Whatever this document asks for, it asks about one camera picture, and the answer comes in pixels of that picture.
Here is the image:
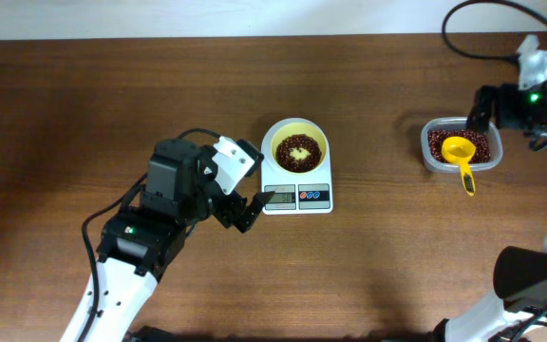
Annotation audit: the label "orange plastic scoop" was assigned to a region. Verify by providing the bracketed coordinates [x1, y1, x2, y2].
[442, 136, 476, 196]

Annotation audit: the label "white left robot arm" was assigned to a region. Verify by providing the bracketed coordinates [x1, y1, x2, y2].
[62, 136, 273, 341]

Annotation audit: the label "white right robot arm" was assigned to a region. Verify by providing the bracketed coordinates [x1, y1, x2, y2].
[427, 1, 547, 342]

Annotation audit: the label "white digital kitchen scale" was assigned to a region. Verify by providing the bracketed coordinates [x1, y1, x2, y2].
[261, 118, 333, 215]

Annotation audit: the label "adzuki beans in bowl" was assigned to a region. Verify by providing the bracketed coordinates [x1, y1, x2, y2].
[275, 134, 322, 173]

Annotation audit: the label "yellow plastic bowl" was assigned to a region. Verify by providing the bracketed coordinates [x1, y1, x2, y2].
[269, 121, 329, 176]

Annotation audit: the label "red adzuki beans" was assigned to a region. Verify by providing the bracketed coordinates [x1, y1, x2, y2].
[427, 129, 491, 164]

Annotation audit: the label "clear plastic container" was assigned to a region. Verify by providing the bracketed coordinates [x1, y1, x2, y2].
[421, 117, 503, 174]

